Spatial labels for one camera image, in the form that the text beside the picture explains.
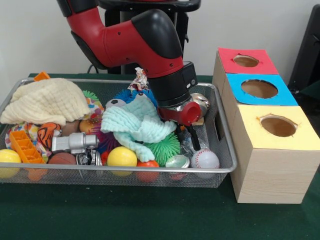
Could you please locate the crushed silver can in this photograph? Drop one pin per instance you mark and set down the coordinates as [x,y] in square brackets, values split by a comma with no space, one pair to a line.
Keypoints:
[202,100]

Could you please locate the yellow ball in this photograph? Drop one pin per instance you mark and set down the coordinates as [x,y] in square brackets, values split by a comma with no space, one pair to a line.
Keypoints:
[10,157]
[121,156]

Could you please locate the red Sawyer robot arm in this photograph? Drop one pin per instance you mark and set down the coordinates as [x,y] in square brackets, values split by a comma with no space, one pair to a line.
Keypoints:
[125,37]

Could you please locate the long orange toy brick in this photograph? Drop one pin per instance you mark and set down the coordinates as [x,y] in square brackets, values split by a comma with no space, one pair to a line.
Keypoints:
[25,147]

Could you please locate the crushed red can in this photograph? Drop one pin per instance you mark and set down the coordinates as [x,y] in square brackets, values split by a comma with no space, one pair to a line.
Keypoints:
[177,161]

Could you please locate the black chair back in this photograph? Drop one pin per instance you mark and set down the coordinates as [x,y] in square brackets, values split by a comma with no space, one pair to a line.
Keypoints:
[310,50]

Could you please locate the mint green waffle cloth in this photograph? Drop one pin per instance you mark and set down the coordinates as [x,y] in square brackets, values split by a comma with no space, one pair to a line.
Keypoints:
[130,120]

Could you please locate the dark green tablecloth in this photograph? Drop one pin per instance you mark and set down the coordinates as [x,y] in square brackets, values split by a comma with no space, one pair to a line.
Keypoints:
[150,212]

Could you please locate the white toy baseball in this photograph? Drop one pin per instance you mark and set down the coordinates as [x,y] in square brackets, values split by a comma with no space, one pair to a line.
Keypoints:
[205,160]

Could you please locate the cream waffle cloth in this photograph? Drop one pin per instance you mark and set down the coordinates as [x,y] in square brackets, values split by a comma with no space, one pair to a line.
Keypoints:
[45,100]

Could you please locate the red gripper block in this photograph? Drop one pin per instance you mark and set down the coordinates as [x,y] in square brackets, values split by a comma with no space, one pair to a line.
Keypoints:
[191,112]

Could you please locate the crushed clear plastic bottle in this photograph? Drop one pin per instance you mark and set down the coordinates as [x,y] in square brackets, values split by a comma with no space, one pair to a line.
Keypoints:
[187,147]

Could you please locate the shallow clear mesh bin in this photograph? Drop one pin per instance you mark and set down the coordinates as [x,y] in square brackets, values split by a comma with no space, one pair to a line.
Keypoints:
[100,176]

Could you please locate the green spiky ball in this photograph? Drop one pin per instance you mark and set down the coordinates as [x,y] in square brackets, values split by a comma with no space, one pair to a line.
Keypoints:
[165,147]

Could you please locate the silver plastic toy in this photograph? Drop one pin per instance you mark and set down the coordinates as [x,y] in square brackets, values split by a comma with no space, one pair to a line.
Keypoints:
[75,142]

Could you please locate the wooden box with three holes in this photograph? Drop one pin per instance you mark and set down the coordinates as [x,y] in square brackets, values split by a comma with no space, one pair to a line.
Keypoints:
[272,175]

